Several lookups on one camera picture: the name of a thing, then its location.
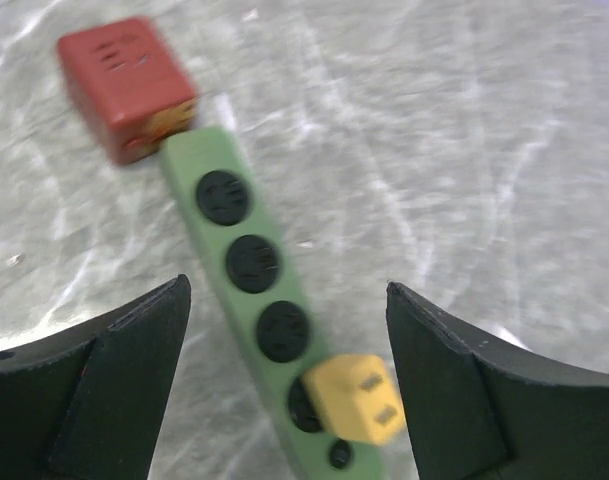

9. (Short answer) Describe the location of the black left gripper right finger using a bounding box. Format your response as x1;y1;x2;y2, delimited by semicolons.
386;282;609;479

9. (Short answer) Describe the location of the yellow plug adapter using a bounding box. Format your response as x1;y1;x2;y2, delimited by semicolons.
302;354;406;445

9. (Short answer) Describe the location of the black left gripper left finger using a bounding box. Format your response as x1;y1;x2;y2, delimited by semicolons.
0;275;191;480

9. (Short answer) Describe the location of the green power strip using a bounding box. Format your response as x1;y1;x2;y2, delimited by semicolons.
160;127;385;479

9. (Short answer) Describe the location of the red plug adapter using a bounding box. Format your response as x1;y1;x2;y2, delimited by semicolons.
56;16;198;165

